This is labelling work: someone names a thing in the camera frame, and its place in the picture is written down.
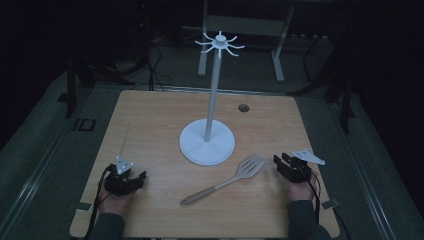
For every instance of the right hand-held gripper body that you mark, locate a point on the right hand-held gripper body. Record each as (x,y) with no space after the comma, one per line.
(298,171)

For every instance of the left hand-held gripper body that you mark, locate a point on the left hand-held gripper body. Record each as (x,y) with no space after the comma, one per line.
(117,185)

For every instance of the grey slotted spatula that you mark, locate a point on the grey slotted spatula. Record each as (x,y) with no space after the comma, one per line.
(200,196)

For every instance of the person's left hand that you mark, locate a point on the person's left hand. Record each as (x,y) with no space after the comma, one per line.
(113,201)

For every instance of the person's right hand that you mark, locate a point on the person's right hand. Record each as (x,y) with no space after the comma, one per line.
(301,191)

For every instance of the grey table edge clip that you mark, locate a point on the grey table edge clip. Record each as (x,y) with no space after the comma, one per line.
(330,203)
(83,206)

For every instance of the white hook stand rack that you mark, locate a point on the white hook stand rack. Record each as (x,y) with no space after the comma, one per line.
(207,146)

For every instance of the black metal stand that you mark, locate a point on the black metal stand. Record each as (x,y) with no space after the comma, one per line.
(70,90)
(345,100)

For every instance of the white metal desk frame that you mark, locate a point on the white metal desk frame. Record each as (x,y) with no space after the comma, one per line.
(278,56)

